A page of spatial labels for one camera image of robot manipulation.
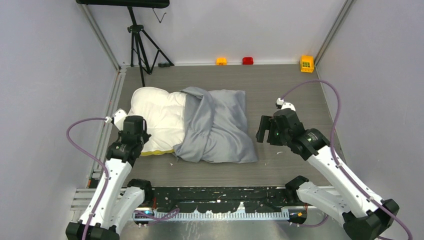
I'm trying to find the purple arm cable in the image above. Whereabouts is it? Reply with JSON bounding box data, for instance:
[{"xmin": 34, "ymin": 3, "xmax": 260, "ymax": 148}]
[
  {"xmin": 66, "ymin": 117, "xmax": 115, "ymax": 240},
  {"xmin": 280, "ymin": 79, "xmax": 414, "ymax": 240}
]

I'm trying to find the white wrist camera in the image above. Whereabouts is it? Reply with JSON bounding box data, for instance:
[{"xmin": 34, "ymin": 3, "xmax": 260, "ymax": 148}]
[
  {"xmin": 275, "ymin": 98, "xmax": 296, "ymax": 111},
  {"xmin": 104, "ymin": 108, "xmax": 128, "ymax": 131}
]

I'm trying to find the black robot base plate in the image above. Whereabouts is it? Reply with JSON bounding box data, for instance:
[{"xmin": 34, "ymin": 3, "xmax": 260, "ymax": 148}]
[{"xmin": 139, "ymin": 186, "xmax": 307, "ymax": 214}]

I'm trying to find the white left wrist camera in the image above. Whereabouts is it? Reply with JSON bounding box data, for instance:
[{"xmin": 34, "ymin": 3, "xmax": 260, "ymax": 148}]
[{"xmin": 104, "ymin": 108, "xmax": 128, "ymax": 131}]

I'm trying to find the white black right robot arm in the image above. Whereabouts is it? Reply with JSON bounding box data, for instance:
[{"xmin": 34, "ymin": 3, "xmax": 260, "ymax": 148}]
[{"xmin": 255, "ymin": 108, "xmax": 400, "ymax": 240}]

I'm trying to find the red toy block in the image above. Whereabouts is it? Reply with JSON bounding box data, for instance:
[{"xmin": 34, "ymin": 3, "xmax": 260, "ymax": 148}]
[{"xmin": 242, "ymin": 56, "xmax": 254, "ymax": 65}]

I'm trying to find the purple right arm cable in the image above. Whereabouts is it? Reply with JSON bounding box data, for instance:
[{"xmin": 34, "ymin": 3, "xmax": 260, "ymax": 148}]
[{"xmin": 280, "ymin": 79, "xmax": 414, "ymax": 240}]

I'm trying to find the yellow window toy block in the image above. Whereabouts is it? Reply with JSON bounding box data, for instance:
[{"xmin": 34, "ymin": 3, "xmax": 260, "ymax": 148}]
[{"xmin": 299, "ymin": 55, "xmax": 315, "ymax": 73}]

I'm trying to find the white yellow pillow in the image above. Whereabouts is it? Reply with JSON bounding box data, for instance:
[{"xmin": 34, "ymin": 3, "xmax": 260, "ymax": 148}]
[{"xmin": 129, "ymin": 87, "xmax": 187, "ymax": 157}]

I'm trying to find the grey pillowcase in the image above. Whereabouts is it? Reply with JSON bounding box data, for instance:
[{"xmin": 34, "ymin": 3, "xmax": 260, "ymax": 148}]
[{"xmin": 173, "ymin": 86, "xmax": 259, "ymax": 164}]

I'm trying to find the black overhead panel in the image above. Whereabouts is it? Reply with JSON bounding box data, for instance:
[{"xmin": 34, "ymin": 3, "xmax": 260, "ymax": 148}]
[{"xmin": 76, "ymin": 0, "xmax": 170, "ymax": 9}]

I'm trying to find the orange toy block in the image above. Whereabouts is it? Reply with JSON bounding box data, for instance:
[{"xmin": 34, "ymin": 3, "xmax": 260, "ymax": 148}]
[{"xmin": 215, "ymin": 57, "xmax": 228, "ymax": 66}]

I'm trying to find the black camera tripod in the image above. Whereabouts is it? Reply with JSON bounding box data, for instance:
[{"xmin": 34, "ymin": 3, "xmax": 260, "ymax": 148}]
[{"xmin": 127, "ymin": 6, "xmax": 175, "ymax": 87}]

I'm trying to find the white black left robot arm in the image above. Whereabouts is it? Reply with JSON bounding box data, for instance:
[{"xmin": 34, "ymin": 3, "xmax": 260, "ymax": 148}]
[{"xmin": 65, "ymin": 115, "xmax": 154, "ymax": 240}]

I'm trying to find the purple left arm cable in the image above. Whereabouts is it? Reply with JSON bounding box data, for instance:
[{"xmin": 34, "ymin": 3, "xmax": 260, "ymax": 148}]
[{"xmin": 66, "ymin": 117, "xmax": 115, "ymax": 240}]

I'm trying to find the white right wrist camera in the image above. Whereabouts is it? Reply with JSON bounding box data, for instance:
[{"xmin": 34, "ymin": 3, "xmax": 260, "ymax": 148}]
[{"xmin": 275, "ymin": 98, "xmax": 296, "ymax": 111}]

